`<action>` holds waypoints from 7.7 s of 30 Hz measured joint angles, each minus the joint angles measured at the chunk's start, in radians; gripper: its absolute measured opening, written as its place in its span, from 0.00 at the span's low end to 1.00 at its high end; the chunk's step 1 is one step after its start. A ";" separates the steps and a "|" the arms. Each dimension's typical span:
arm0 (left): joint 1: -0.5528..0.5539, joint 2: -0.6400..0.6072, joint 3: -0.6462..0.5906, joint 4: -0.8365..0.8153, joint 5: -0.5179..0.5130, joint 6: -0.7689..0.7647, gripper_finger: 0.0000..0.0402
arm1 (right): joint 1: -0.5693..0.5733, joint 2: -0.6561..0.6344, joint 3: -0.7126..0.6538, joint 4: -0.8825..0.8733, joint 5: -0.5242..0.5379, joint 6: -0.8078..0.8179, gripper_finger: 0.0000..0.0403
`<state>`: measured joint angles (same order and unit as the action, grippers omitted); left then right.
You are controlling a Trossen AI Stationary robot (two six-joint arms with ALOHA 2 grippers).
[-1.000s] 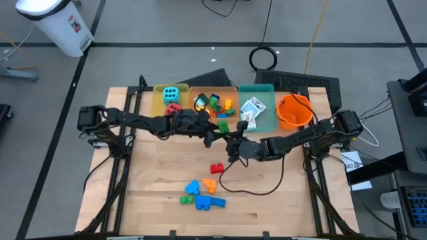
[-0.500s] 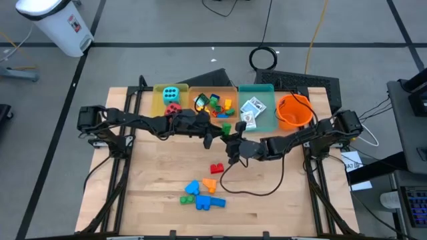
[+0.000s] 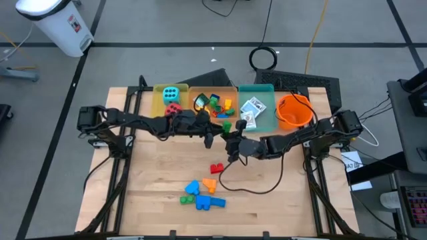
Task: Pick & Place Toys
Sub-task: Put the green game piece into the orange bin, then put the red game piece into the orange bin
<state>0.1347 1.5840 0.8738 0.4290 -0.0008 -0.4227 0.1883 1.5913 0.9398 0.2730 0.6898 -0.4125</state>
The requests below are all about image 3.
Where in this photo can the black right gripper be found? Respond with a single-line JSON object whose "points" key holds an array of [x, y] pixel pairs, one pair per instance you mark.
{"points": [[250, 148]]}

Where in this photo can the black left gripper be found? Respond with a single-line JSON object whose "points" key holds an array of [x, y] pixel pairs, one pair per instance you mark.
{"points": [[190, 123]]}

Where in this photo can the bright green toy brick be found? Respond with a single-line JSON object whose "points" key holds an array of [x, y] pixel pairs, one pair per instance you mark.
{"points": [[227, 126], [213, 102]]}

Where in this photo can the small blue toy brick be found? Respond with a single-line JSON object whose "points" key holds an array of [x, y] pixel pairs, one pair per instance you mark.
{"points": [[222, 115]]}

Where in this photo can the red-orange narrow brick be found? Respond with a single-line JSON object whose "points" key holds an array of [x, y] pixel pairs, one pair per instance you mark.
{"points": [[214, 114]]}

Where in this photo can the dark green studded brick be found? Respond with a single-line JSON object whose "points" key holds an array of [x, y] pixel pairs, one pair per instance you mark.
{"points": [[218, 109]]}

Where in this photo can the small green toy brick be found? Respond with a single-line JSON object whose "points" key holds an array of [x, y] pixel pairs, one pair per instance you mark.
{"points": [[230, 112]]}

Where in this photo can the red toy brick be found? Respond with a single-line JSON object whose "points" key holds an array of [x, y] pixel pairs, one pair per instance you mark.
{"points": [[217, 168]]}

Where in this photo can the yellow chunky toy brick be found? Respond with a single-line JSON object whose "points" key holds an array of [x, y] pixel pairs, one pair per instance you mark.
{"points": [[227, 104]]}

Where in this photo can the pale green translucent brick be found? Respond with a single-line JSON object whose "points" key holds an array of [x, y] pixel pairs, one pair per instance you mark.
{"points": [[199, 102]]}

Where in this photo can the blue two-stud brick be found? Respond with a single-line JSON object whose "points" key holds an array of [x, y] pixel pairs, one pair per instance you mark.
{"points": [[215, 96]]}

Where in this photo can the trading card with portrait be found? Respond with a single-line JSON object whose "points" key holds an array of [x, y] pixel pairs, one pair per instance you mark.
{"points": [[251, 118]]}

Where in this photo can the blue bordered trading card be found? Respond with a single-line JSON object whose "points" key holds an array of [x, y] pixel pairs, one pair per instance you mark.
{"points": [[247, 107]]}

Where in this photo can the orange toy brick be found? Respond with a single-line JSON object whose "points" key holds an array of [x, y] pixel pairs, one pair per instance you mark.
{"points": [[209, 184]]}

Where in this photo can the red foam die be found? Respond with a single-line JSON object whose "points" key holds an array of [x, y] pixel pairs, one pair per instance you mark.
{"points": [[173, 109]]}

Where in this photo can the grey picture trading card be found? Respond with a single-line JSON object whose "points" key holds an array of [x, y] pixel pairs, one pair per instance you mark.
{"points": [[260, 105]]}

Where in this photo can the blue rounded toy brick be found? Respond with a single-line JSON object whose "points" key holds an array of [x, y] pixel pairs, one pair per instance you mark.
{"points": [[192, 188]]}

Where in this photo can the blue long brick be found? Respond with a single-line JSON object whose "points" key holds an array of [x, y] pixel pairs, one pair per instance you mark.
{"points": [[218, 202]]}

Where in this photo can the cyan foam die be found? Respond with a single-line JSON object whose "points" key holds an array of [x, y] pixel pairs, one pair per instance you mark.
{"points": [[171, 95]]}

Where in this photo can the large blue arched brick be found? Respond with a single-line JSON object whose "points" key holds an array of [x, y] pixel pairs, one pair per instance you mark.
{"points": [[203, 202]]}

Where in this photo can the green two-stud brick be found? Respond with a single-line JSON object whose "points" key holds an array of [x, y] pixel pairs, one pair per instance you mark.
{"points": [[187, 199]]}

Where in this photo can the orange plastic bucket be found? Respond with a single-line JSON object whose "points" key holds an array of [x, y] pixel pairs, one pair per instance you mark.
{"points": [[295, 111]]}

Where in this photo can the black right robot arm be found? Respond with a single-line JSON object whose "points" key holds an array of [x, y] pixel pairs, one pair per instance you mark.
{"points": [[300, 140]]}

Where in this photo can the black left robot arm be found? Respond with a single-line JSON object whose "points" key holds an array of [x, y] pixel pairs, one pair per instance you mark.
{"points": [[133, 120]]}

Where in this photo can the orange translucent plastic tray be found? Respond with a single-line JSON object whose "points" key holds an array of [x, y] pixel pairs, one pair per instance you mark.
{"points": [[233, 93]]}

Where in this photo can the teal translucent plastic tray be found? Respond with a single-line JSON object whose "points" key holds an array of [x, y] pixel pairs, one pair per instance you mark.
{"points": [[267, 116]]}

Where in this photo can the black flat panel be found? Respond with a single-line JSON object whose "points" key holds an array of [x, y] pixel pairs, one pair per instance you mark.
{"points": [[210, 80]]}

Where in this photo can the yellow translucent plastic tray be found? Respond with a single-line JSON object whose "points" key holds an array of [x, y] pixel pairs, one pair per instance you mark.
{"points": [[157, 106]]}

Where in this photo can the white paper with code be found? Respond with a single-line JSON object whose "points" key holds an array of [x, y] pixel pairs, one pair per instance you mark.
{"points": [[352, 160]]}

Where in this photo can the blank white paper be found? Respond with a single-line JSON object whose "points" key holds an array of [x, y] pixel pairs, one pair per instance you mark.
{"points": [[362, 186]]}

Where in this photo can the black desk leg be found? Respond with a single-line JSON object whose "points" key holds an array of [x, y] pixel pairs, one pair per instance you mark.
{"points": [[373, 168]]}

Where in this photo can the grey rounded armrest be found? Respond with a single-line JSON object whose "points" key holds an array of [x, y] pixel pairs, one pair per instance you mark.
{"points": [[388, 200]]}

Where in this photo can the white step trash bin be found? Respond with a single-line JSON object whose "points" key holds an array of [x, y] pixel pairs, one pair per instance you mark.
{"points": [[60, 30]]}

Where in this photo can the dark grey keyboard desk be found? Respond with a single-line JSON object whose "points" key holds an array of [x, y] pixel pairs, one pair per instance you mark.
{"points": [[420, 180]]}

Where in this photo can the computer keyboard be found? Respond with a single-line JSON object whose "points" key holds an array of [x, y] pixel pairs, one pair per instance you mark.
{"points": [[415, 206]]}

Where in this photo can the black monitor stand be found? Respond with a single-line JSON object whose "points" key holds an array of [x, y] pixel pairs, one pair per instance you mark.
{"points": [[418, 96]]}

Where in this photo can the grey metal stand foot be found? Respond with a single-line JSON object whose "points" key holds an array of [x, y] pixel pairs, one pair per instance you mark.
{"points": [[20, 74]]}

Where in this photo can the black caster base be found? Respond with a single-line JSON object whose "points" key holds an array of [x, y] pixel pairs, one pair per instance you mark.
{"points": [[5, 115]]}

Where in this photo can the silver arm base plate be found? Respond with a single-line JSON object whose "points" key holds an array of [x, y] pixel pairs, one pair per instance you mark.
{"points": [[94, 143], [307, 142]]}

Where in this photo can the black frame bracket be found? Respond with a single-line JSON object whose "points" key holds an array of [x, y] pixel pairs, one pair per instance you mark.
{"points": [[266, 235], [172, 235]]}

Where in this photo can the black aluminium frame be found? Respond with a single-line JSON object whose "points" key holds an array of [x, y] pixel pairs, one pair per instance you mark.
{"points": [[322, 200], [119, 200]]}

